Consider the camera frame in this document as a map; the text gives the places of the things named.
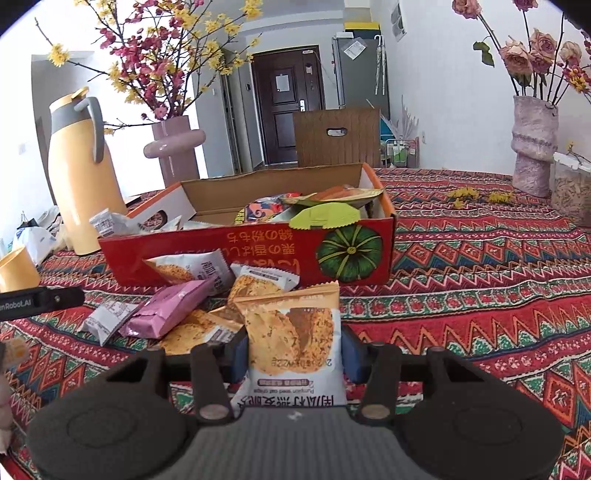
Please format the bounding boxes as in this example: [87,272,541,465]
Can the grey refrigerator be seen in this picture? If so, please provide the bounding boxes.
[332,34,391,112]

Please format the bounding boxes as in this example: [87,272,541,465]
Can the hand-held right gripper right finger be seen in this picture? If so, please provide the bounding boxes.
[340,324,483,425]

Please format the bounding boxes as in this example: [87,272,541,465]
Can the white plastic bag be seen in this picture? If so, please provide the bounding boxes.
[11,221,59,267]

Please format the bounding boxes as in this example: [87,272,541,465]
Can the red cardboard box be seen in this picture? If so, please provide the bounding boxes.
[98,162,398,289]

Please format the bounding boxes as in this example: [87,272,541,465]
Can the small pink snack packet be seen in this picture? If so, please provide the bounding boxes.
[117,278,218,340]

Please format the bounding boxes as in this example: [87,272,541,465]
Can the yellow mug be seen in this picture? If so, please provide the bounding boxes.
[0,246,42,293]

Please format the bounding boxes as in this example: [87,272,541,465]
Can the white snack packet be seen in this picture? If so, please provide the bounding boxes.
[89,208,140,239]
[156,214,195,232]
[78,297,140,345]

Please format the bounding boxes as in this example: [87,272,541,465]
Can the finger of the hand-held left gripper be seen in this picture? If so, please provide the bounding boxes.
[44,285,86,309]

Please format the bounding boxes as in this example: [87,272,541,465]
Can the dried pink roses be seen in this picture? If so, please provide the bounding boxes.
[451,0,585,105]

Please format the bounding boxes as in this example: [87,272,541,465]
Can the plain olive green packet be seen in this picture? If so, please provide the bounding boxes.
[295,202,366,230]

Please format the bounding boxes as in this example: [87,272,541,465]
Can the yellow thermos jug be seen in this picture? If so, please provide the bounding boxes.
[47,87,129,256]

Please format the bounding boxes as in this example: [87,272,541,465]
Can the fallen yellow petals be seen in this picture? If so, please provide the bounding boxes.
[445,186,516,209]

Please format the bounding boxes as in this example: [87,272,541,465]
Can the golden snack packet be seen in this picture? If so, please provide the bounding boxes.
[156,304,246,356]

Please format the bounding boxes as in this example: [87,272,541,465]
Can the pink and yellow blossom branches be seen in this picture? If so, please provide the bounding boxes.
[34,0,265,135]

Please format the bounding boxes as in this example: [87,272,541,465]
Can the rolling cart with bottles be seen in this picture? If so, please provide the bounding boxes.
[383,136,420,169]

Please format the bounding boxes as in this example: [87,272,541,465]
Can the red patterned tablecloth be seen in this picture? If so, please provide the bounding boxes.
[0,166,591,480]

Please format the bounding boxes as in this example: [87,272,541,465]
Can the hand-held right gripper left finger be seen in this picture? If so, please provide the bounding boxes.
[105,331,251,424]

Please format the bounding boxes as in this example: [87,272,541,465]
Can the yellow box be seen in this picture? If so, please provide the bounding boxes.
[344,20,382,38]

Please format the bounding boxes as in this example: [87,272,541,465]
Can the glass jar of seeds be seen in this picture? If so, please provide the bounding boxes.
[549,152,591,227]

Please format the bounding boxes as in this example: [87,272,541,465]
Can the white feather plumes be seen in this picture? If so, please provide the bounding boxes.
[399,96,421,140]

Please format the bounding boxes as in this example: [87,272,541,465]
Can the long yellow stick snack packet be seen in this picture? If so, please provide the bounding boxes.
[281,184,384,206]

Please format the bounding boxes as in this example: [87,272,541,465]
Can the lumpy pink vase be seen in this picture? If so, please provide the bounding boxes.
[510,94,560,199]

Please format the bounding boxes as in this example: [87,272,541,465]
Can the wooden chair back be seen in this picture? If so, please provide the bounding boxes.
[292,108,382,168]

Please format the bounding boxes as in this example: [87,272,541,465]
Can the white folded umbrella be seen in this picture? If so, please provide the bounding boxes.
[373,35,387,96]

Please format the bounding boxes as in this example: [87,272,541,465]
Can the person's left hand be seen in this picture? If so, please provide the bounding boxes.
[0,337,27,456]

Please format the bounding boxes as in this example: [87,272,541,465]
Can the dark brown door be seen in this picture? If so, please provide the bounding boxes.
[251,45,324,166]

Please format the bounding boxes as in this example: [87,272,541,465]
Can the oat crisp snack packet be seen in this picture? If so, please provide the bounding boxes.
[143,248,236,296]
[229,263,299,302]
[230,280,348,409]

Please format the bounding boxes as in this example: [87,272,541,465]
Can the pink ring vase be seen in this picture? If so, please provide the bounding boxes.
[143,115,206,190]

